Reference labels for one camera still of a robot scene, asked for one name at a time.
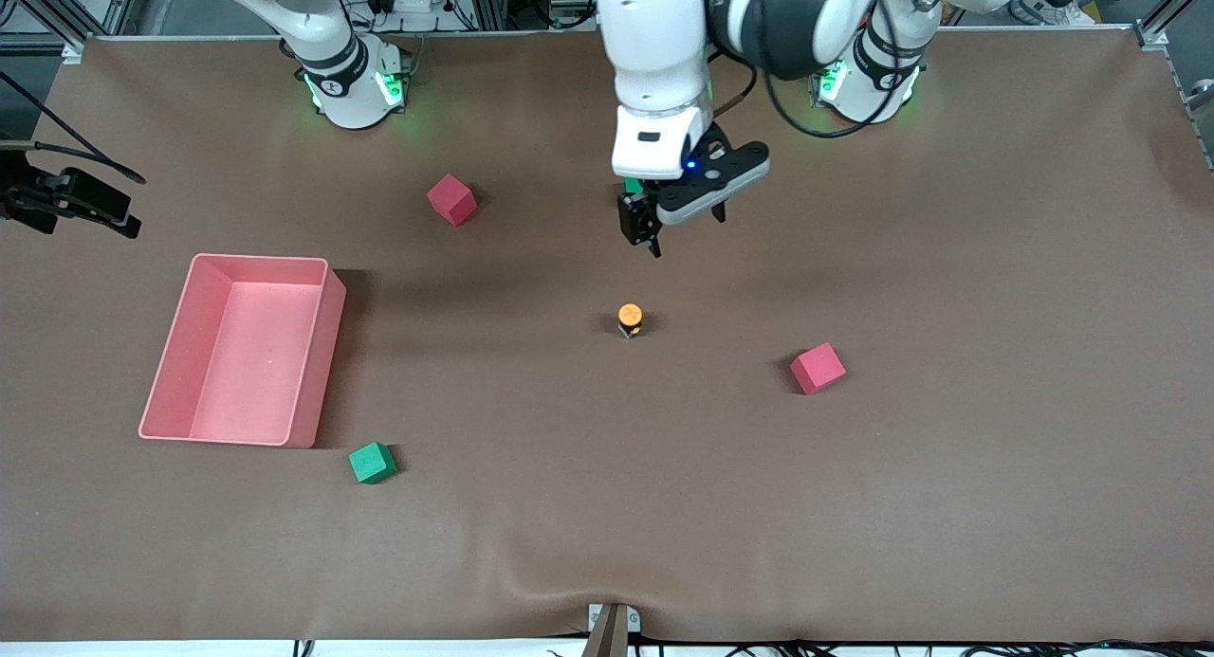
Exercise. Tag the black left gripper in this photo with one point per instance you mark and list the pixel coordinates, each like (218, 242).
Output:
(634, 215)

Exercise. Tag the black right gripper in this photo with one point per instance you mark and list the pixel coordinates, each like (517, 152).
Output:
(27, 198)

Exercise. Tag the orange-capped push button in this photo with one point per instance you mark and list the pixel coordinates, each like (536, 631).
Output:
(631, 318)

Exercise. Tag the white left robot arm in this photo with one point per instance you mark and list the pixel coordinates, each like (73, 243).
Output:
(664, 50)

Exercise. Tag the green foam cube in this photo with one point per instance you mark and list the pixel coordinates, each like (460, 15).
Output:
(372, 463)
(634, 185)

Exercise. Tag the pink foam cube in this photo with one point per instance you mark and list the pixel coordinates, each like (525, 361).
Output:
(451, 199)
(818, 368)

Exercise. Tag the pink plastic tray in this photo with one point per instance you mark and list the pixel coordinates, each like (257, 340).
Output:
(247, 354)

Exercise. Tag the brown table mat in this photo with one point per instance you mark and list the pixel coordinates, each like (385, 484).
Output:
(607, 524)

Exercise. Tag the grey sneaker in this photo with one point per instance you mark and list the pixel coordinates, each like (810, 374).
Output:
(1053, 8)

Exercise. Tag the aluminium corner bracket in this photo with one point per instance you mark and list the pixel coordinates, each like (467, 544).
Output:
(73, 52)
(1152, 39)

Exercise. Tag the aluminium camera post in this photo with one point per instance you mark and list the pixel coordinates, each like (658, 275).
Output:
(612, 633)

